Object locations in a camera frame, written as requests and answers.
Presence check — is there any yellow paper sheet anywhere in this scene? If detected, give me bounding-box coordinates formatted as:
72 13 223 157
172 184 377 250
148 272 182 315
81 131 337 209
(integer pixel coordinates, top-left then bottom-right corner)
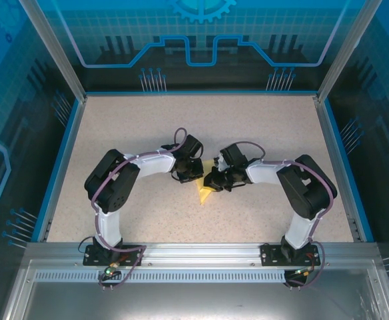
194 159 219 206

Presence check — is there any shiny metal sheet panel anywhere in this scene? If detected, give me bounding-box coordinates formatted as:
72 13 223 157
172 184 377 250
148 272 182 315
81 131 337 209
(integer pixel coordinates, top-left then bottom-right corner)
1 259 389 320

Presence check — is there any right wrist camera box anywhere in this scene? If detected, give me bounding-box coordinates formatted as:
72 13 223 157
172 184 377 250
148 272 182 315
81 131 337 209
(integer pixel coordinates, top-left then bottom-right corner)
212 153 229 173

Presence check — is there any aluminium mounting rail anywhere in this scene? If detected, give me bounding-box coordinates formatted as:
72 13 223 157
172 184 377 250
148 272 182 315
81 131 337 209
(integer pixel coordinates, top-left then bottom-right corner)
24 242 380 267

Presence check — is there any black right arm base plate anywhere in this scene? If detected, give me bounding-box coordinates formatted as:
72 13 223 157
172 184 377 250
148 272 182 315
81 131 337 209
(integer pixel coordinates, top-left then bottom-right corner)
260 243 322 267

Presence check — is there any slotted aluminium cable duct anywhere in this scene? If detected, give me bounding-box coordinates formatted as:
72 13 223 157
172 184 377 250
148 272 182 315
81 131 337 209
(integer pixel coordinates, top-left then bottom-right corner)
34 270 302 283

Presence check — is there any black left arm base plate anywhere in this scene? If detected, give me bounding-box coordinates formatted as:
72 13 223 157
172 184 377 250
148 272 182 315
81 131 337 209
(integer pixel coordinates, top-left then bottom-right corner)
83 244 147 267

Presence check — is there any blue aluminium table border frame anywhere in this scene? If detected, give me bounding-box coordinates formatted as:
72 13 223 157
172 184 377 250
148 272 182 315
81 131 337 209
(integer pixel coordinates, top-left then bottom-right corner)
30 89 376 243

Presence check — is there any aluminium enclosure post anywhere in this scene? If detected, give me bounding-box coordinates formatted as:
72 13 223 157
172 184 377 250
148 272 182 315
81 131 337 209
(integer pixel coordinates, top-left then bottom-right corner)
17 0 88 103
315 0 384 103

